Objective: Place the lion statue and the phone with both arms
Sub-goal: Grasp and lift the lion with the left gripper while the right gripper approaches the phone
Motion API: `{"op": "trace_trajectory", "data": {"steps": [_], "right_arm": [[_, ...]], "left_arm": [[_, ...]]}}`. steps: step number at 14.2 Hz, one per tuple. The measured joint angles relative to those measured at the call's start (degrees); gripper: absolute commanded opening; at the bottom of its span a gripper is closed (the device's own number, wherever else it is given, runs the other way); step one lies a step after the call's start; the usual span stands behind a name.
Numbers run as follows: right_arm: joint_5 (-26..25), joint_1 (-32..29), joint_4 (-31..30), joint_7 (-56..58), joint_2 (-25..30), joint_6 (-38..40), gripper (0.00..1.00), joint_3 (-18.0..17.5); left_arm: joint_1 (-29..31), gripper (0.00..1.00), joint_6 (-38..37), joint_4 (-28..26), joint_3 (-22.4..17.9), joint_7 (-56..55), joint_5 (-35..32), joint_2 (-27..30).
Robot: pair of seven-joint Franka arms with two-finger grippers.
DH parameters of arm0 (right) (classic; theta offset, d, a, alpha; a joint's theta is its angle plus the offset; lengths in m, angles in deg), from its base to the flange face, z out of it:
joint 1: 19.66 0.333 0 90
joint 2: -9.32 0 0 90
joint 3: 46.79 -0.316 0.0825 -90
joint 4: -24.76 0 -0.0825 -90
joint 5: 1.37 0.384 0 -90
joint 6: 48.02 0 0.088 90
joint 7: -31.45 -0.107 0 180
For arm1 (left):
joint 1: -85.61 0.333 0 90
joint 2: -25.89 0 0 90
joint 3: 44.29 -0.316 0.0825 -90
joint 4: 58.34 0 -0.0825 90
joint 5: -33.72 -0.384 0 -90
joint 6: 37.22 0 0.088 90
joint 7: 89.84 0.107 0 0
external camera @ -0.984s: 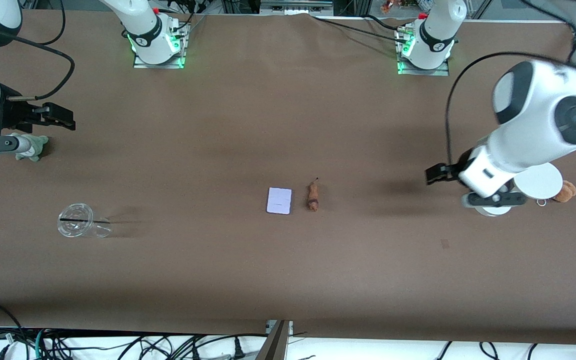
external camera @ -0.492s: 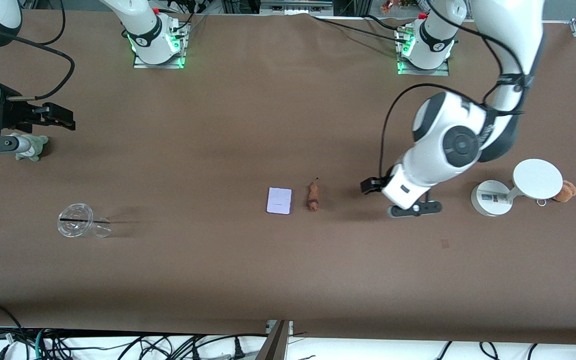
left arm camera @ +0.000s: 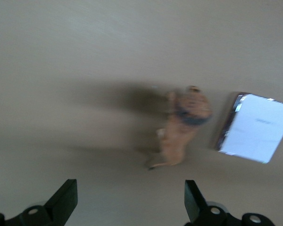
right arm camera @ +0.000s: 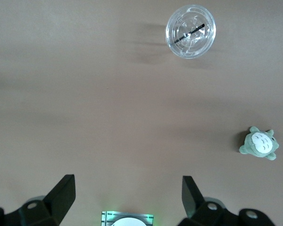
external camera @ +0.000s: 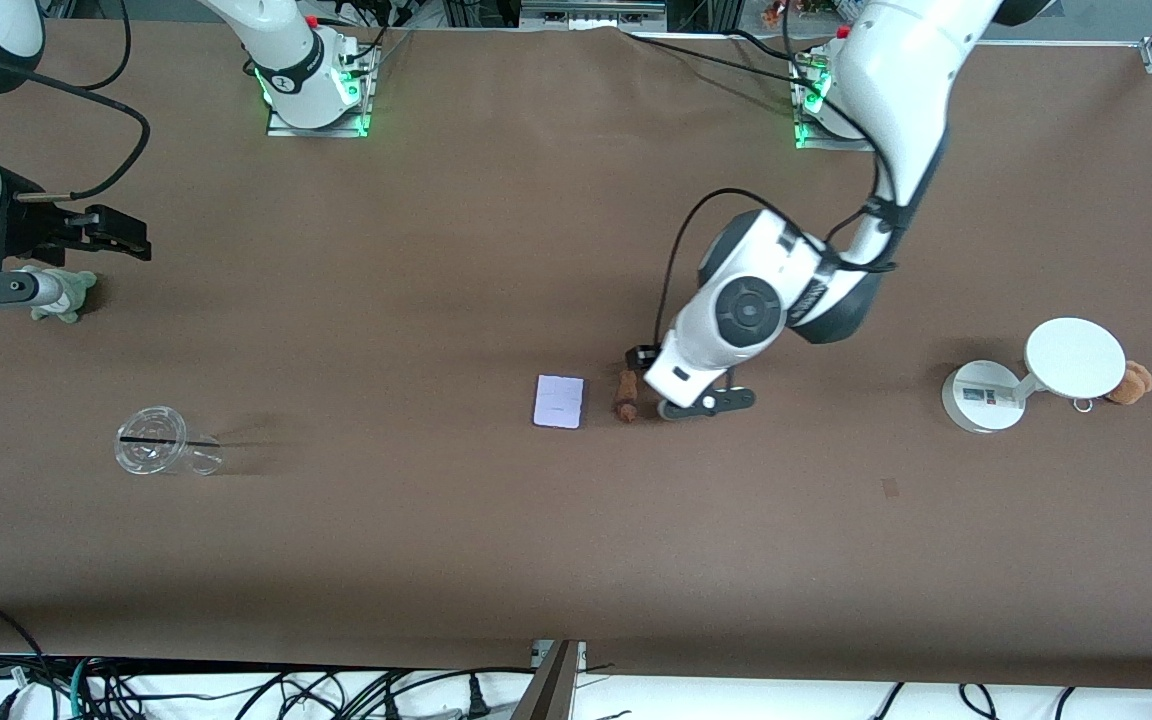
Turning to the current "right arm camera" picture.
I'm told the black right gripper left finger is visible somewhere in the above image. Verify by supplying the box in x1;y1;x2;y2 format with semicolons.
0;174;76;226

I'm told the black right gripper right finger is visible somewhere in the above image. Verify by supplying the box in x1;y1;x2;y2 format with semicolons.
179;175;277;226

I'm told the grey-green Totoro plush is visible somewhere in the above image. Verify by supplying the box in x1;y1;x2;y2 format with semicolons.
239;126;280;161

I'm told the brown table cover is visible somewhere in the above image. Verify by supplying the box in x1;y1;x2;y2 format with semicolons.
0;0;283;226

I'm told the clear plastic cup with lid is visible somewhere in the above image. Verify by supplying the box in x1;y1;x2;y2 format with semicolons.
165;4;217;60

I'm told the black drinking straw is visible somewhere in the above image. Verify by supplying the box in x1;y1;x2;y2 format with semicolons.
173;23;205;44

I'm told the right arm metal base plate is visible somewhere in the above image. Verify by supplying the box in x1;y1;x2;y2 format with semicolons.
101;210;155;226

